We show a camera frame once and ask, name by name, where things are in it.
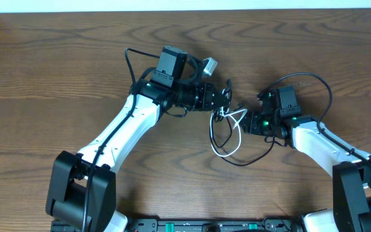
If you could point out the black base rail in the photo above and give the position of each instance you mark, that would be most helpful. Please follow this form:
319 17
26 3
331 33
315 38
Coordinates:
268 224

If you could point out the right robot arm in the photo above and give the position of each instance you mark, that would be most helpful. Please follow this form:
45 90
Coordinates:
281 117

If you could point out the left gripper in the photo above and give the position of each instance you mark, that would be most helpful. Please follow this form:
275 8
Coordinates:
216 97

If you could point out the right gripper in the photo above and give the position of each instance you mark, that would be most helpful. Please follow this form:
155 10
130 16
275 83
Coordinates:
252 126

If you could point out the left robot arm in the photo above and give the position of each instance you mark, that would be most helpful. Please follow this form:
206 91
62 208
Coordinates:
82 191

